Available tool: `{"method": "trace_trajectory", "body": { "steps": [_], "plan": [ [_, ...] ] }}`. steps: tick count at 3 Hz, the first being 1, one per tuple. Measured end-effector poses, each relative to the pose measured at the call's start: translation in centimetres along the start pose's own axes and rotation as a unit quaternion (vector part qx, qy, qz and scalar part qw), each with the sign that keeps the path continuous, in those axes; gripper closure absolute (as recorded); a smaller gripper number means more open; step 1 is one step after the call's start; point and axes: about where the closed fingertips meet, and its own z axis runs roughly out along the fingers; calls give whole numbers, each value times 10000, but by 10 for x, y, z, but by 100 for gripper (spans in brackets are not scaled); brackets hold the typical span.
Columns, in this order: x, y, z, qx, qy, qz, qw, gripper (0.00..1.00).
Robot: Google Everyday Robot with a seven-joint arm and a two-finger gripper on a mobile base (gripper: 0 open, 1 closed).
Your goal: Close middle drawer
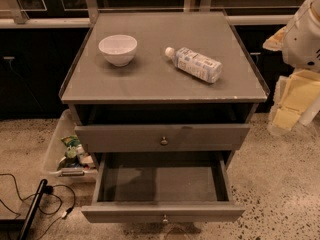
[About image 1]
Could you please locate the black cable on floor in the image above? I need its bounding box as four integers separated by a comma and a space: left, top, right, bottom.
0, 173, 77, 240

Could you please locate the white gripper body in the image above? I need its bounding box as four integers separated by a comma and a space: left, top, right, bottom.
282, 0, 320, 72

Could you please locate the clear plastic water bottle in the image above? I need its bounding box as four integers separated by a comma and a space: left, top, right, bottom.
165, 47, 222, 84

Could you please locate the white ceramic bowl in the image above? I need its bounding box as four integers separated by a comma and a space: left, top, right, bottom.
98, 35, 138, 67

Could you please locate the clear plastic storage bin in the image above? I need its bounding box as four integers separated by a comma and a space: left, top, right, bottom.
41, 109, 97, 184

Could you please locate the black bar on floor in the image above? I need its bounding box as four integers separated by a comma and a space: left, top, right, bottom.
17, 179, 48, 240

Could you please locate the metal railing frame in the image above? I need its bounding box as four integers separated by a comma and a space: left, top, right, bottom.
0, 0, 305, 25

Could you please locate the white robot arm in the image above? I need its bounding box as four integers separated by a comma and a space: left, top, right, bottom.
263, 0, 320, 135

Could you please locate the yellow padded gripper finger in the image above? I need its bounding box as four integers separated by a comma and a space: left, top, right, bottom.
262, 27, 285, 51
268, 70, 320, 135

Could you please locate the grey drawer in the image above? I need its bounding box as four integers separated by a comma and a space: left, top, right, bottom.
82, 152, 244, 223
75, 124, 249, 153

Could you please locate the green snack packet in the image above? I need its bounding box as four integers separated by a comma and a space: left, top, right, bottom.
58, 135, 95, 170

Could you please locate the grey drawer cabinet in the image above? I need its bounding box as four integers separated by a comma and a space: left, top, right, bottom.
58, 11, 271, 172

